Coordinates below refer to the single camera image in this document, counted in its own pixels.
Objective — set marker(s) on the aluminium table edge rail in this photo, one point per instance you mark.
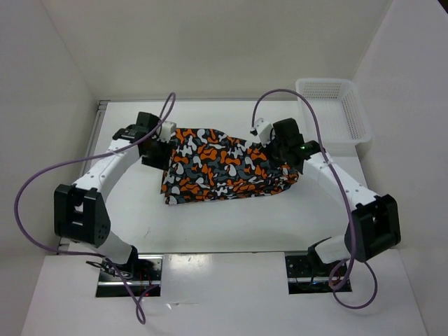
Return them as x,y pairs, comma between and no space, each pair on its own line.
91,145

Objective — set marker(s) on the camouflage orange black shorts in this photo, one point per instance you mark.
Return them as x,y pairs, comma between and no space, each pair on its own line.
209,165

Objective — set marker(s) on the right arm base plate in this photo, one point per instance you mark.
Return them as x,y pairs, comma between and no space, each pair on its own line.
302,279

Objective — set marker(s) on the white plastic basket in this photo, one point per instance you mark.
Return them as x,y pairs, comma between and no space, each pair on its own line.
341,117

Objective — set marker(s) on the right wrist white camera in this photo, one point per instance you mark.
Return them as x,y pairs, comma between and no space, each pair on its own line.
263,130

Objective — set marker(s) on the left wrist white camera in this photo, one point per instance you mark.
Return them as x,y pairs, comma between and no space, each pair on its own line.
166,132

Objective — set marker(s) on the wrist white camera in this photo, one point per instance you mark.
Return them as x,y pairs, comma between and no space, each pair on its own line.
263,130
166,132

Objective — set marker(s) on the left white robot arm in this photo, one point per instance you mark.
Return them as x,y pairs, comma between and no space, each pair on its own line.
80,208

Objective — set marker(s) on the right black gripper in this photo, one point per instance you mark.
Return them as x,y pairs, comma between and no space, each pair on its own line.
274,138

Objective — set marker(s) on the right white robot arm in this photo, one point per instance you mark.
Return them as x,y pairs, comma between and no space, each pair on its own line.
373,219

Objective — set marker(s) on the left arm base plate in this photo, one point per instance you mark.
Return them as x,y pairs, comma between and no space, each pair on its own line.
146,282

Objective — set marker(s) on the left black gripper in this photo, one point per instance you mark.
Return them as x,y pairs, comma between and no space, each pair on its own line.
164,162

